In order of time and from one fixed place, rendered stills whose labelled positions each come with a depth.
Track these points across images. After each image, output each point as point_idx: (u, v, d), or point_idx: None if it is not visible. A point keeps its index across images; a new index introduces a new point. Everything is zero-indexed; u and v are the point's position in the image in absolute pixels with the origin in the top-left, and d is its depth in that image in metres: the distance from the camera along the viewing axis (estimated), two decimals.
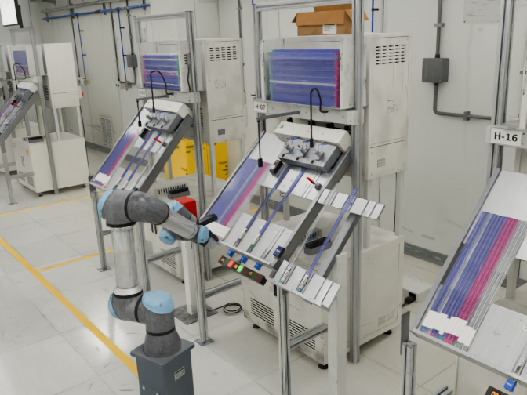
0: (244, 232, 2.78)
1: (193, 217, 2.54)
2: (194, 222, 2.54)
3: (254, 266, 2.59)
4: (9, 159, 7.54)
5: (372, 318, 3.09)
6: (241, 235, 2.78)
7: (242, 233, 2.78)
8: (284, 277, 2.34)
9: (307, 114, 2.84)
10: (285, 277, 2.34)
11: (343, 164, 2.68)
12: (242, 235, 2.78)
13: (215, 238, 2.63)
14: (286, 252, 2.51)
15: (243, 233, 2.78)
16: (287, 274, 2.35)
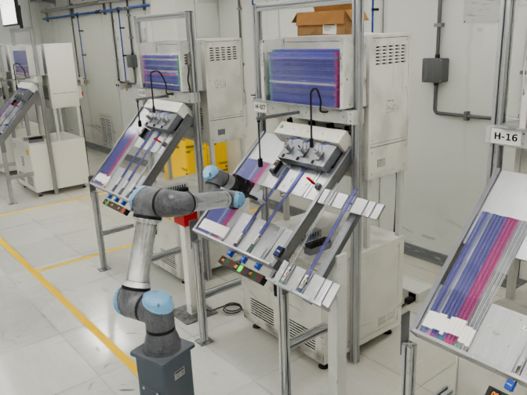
0: (240, 237, 2.77)
1: None
2: None
3: (254, 266, 2.59)
4: (9, 159, 7.54)
5: (372, 318, 3.09)
6: (238, 240, 2.77)
7: (238, 237, 2.77)
8: (284, 277, 2.34)
9: (307, 114, 2.84)
10: (285, 277, 2.34)
11: (343, 164, 2.68)
12: (238, 240, 2.77)
13: None
14: (286, 252, 2.51)
15: (239, 238, 2.77)
16: (287, 274, 2.35)
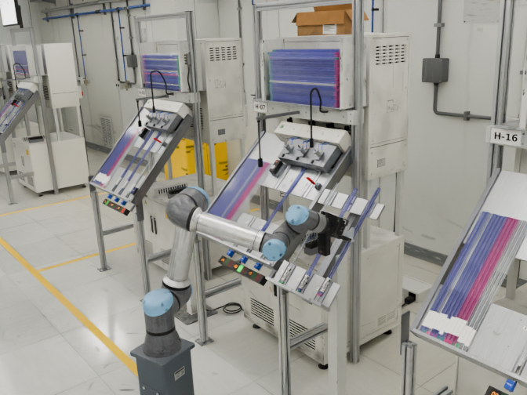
0: (327, 283, 2.18)
1: None
2: None
3: (254, 266, 2.59)
4: (9, 159, 7.54)
5: (372, 318, 3.09)
6: (324, 287, 2.18)
7: (325, 284, 2.18)
8: (284, 277, 2.34)
9: (307, 114, 2.84)
10: (285, 277, 2.34)
11: (343, 164, 2.68)
12: (325, 287, 2.18)
13: None
14: (286, 252, 2.51)
15: (326, 285, 2.18)
16: (287, 274, 2.35)
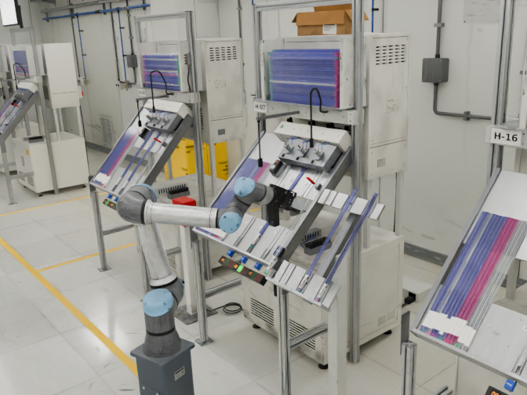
0: (324, 288, 2.18)
1: None
2: None
3: (254, 266, 2.59)
4: (9, 159, 7.54)
5: (372, 318, 3.09)
6: (321, 293, 2.17)
7: (322, 290, 2.18)
8: (269, 266, 2.27)
9: (307, 114, 2.84)
10: (270, 266, 2.27)
11: (343, 164, 2.68)
12: (322, 293, 2.18)
13: None
14: (286, 252, 2.51)
15: (323, 291, 2.18)
16: (272, 263, 2.28)
